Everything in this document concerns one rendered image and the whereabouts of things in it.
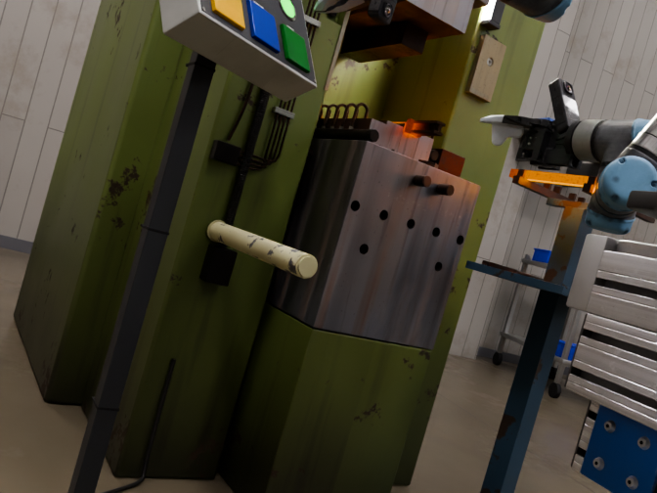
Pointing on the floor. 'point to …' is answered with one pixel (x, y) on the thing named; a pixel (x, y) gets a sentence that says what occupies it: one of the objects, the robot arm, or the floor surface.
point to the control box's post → (143, 275)
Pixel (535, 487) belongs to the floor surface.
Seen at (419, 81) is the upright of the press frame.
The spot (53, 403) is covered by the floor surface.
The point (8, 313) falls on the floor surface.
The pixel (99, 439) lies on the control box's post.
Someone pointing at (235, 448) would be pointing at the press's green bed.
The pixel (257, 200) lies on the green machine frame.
